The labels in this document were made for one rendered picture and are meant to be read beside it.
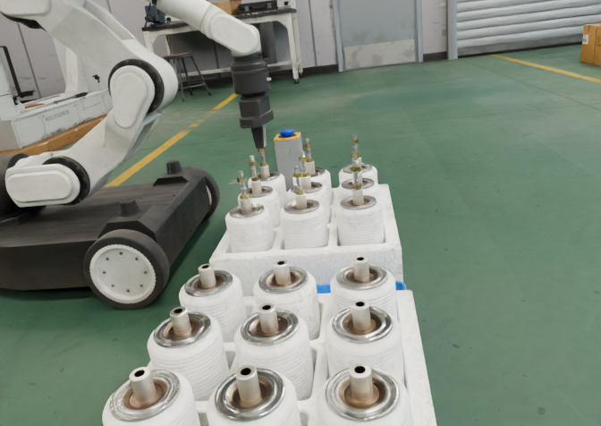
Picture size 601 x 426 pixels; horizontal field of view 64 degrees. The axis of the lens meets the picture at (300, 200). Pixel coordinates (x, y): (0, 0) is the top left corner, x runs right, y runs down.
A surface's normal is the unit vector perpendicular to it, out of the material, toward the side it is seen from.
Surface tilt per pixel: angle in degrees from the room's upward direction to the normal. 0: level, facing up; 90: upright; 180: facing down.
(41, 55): 90
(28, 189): 90
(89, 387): 0
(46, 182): 90
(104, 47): 90
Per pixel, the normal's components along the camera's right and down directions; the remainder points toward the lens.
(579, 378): -0.12, -0.93
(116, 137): -0.23, 0.68
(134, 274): -0.08, 0.36
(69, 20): 0.18, 0.64
